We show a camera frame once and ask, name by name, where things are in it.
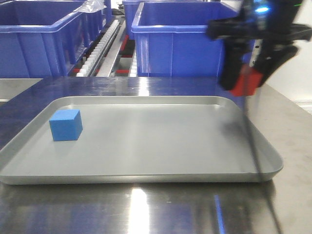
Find white roller conveyor rail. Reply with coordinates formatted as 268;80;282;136
76;20;120;77

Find blue plastic bin left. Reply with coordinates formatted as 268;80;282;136
0;0;104;78

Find blue plastic bin right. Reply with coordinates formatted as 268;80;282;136
132;1;238;78

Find blue cube block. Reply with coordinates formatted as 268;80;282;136
49;109;83;141

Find clear plastic bag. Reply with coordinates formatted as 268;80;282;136
74;0;106;13

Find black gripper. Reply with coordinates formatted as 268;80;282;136
206;0;312;90

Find grey metal tray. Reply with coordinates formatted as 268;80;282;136
0;96;284;185

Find blue plastic bin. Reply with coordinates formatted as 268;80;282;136
132;1;238;78
0;0;104;78

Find red cube block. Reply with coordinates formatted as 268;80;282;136
230;64;263;97

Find blue bin rear right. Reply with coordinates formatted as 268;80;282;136
122;0;201;45

